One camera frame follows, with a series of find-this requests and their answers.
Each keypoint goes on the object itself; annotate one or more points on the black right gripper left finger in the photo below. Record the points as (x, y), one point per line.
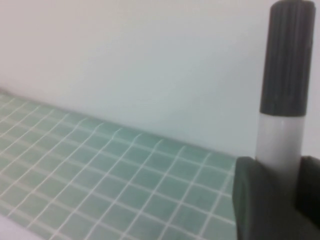
(262, 205)

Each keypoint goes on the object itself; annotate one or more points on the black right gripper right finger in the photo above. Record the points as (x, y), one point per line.
(310, 190)

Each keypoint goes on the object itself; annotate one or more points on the short gold-label black-cap marker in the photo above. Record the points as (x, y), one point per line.
(287, 62)

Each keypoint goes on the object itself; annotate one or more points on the green checked tablecloth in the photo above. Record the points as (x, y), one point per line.
(100, 175)

